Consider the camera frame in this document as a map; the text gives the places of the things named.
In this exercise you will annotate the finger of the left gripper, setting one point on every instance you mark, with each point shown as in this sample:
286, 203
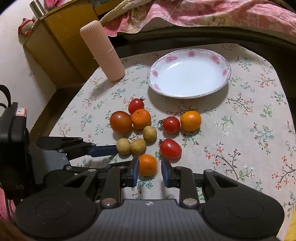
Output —
75, 147

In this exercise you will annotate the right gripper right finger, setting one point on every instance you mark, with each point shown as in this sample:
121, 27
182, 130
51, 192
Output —
183, 179

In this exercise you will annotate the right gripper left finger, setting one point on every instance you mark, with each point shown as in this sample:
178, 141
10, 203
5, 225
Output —
122, 175

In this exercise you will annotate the oval cherry tomato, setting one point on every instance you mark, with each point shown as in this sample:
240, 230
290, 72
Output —
170, 149

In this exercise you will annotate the tan longan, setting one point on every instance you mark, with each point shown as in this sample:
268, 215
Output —
123, 146
149, 133
138, 146

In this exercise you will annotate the large red tomato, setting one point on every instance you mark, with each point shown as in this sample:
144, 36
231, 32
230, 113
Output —
120, 122

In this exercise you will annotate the round cherry tomato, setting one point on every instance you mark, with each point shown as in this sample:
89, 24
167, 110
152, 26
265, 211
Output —
171, 125

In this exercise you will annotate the smooth orange tangerine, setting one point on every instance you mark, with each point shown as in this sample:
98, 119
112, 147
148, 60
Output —
191, 121

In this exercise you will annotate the wrinkled orange tangerine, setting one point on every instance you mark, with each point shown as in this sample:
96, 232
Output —
141, 118

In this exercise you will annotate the small tomato upper left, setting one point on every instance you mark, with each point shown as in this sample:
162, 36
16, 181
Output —
135, 104

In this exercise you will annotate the floral tablecloth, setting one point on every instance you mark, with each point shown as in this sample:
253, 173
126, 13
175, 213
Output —
247, 130

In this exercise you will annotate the white floral plate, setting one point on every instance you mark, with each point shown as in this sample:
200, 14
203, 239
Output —
189, 73

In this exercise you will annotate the yellow wooden cabinet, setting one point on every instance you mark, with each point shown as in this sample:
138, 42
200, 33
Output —
56, 45

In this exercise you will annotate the pink ribbed cylindrical container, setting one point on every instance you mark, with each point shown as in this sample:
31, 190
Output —
102, 50

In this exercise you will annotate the red white plush toy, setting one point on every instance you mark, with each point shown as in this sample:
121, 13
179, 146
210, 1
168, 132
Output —
26, 26

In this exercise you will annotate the stainless steel thermos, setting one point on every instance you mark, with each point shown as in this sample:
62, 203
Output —
37, 8

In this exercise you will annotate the pink floral blanket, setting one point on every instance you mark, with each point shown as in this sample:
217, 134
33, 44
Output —
132, 16

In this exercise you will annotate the dark bed frame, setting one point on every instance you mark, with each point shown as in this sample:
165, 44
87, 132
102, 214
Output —
280, 53

